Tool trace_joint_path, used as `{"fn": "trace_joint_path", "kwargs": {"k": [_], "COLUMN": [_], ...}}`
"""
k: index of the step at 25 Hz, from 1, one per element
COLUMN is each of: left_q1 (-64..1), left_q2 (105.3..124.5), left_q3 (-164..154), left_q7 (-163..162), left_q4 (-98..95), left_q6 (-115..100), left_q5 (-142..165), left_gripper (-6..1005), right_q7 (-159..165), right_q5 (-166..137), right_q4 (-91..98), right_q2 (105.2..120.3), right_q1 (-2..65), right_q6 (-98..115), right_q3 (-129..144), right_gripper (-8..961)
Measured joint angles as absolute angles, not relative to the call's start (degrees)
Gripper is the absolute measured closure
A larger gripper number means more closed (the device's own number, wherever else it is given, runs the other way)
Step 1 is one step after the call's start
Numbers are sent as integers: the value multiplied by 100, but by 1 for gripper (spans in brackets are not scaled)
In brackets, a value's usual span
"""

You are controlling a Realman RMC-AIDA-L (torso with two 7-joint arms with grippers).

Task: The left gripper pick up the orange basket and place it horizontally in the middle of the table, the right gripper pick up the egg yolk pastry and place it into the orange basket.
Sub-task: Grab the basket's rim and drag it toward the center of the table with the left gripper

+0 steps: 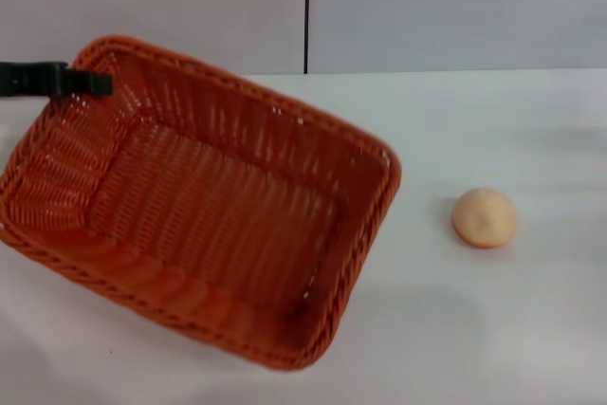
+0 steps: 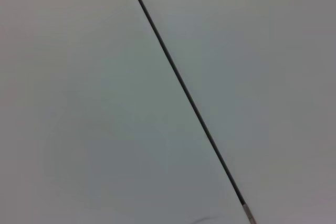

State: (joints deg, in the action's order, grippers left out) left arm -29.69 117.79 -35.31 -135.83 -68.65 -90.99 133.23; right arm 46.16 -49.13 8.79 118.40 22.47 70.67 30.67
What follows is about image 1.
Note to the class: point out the orange woven plastic basket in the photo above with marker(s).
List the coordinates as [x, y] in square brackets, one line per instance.
[213, 215]

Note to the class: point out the round pale bread bun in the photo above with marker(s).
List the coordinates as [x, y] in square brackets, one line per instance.
[483, 219]

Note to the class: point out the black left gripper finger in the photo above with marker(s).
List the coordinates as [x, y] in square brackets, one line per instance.
[33, 68]
[90, 84]

